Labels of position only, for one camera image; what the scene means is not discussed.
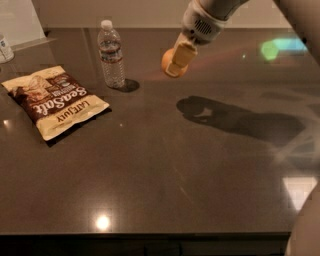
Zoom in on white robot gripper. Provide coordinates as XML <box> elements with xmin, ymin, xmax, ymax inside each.
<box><xmin>172</xmin><ymin>0</ymin><xmax>226</xmax><ymax>67</ymax></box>

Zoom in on orange fruit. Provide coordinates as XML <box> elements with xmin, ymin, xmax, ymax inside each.
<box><xmin>161</xmin><ymin>48</ymin><xmax>188</xmax><ymax>78</ymax></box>

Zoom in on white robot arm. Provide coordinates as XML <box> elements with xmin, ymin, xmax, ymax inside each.
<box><xmin>161</xmin><ymin>0</ymin><xmax>320</xmax><ymax>256</ymax></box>

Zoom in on clear plastic water bottle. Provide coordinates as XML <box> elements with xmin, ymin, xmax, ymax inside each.
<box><xmin>97</xmin><ymin>20</ymin><xmax>125</xmax><ymax>89</ymax></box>

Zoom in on sea salt chips bag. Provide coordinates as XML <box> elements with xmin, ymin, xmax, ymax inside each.
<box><xmin>2</xmin><ymin>66</ymin><xmax>109</xmax><ymax>141</ymax></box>

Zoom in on white container at left edge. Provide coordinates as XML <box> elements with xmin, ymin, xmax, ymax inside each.
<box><xmin>0</xmin><ymin>34</ymin><xmax>14</xmax><ymax>63</ymax></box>

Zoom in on white board leaning on wall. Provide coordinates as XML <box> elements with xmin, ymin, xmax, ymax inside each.
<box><xmin>0</xmin><ymin>0</ymin><xmax>50</xmax><ymax>50</ymax></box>

